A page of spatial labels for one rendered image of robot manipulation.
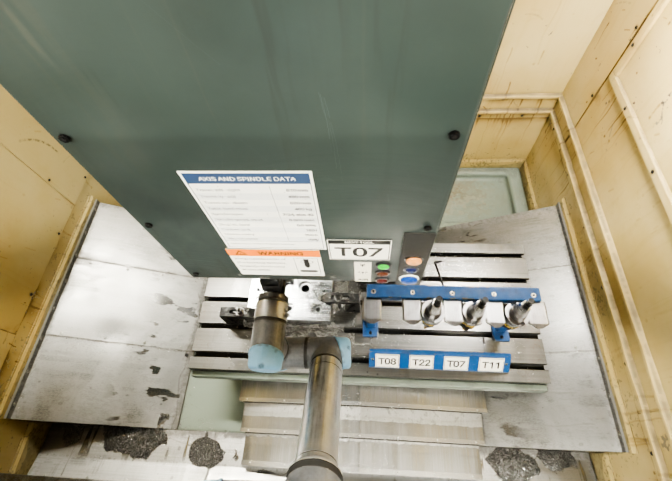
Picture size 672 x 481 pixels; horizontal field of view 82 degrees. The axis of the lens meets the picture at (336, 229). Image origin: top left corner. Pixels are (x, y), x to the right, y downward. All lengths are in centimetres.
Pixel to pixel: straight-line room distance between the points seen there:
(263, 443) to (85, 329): 83
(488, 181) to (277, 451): 157
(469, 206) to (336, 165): 166
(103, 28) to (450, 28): 27
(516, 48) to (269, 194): 134
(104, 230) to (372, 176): 167
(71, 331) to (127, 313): 20
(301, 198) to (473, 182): 171
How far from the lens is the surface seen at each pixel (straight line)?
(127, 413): 179
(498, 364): 141
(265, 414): 159
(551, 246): 177
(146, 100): 42
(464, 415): 159
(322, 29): 33
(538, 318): 119
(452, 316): 112
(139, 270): 191
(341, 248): 61
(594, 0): 168
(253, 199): 51
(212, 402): 175
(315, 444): 77
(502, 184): 219
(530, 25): 166
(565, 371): 163
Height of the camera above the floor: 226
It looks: 60 degrees down
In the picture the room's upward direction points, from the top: 7 degrees counter-clockwise
